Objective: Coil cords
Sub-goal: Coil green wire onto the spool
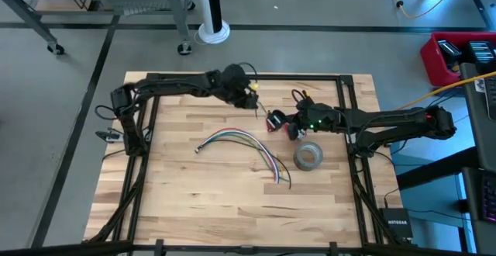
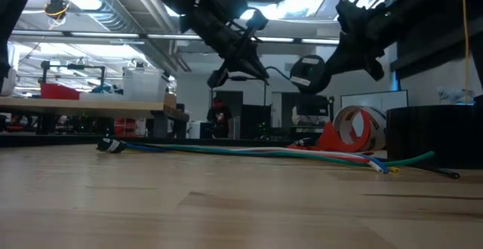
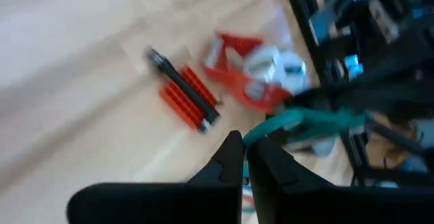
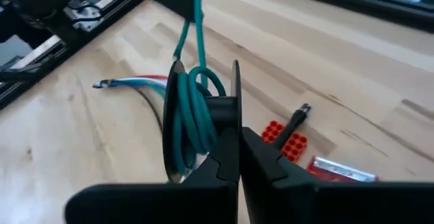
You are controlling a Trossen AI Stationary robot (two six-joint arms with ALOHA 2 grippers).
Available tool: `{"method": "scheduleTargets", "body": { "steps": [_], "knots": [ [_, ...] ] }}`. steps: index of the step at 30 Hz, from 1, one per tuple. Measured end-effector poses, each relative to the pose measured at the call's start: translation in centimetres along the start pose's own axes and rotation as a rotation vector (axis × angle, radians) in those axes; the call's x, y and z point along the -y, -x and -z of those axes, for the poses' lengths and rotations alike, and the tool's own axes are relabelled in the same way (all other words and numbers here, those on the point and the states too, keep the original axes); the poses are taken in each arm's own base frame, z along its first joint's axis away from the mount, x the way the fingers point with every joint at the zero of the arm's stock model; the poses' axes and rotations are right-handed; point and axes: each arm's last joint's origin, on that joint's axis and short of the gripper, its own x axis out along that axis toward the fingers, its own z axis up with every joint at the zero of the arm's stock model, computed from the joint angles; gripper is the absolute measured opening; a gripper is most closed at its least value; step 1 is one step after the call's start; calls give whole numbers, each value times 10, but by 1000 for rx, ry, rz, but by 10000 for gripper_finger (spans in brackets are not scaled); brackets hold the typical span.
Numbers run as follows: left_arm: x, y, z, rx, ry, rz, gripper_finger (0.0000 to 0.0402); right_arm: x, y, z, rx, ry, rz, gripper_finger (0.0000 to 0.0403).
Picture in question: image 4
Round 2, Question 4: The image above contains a red-handled screwdriver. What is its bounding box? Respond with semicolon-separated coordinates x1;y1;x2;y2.
260;119;309;164

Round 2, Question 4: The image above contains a red wire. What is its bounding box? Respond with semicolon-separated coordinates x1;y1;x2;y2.
135;74;170;80

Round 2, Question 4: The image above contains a white wire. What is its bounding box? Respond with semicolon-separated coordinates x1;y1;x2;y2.
110;76;170;84

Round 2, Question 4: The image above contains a black cable bundle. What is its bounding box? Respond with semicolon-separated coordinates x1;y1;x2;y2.
64;0;102;31

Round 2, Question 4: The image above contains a thin green wire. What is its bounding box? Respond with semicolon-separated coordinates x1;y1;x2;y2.
171;0;227;181

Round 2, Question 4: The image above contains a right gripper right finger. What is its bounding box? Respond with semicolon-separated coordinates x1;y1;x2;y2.
241;127;434;224

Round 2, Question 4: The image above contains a black taped bundle end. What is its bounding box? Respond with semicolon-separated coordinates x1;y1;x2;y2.
92;79;115;90

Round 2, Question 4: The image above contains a bundle of coloured cables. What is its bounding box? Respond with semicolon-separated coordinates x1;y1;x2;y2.
110;79;167;91

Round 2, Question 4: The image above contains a black aluminium frame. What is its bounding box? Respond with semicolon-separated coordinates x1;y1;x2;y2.
0;0;434;109

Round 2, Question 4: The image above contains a thick green wire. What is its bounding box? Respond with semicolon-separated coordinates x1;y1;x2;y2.
145;81;167;99

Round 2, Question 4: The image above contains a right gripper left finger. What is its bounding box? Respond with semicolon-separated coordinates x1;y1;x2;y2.
64;127;241;224

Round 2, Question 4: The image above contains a black wire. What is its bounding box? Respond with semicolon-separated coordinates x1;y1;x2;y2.
134;87;164;134

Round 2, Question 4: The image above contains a black rod-shaped tool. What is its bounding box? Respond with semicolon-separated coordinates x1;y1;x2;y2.
272;102;312;150

